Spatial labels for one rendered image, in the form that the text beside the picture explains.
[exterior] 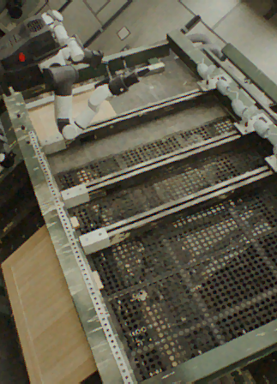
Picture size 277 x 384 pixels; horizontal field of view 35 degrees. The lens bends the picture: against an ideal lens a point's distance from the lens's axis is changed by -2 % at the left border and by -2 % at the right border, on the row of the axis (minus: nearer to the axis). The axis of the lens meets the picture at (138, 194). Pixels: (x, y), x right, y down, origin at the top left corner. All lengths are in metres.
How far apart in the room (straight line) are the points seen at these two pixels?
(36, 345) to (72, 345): 0.24
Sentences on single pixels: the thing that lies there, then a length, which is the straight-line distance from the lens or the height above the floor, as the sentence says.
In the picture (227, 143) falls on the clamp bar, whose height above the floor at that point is 1.69.
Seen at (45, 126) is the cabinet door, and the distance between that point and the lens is 2.73.
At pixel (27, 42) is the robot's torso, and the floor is 1.30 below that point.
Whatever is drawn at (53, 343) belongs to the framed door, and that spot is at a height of 0.45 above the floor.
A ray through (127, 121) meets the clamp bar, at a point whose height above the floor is 1.34.
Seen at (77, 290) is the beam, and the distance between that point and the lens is 1.92.
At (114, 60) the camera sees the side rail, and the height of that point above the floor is 1.47.
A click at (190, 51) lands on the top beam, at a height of 1.90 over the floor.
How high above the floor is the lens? 1.72
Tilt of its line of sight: 14 degrees down
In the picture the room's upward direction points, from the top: 49 degrees clockwise
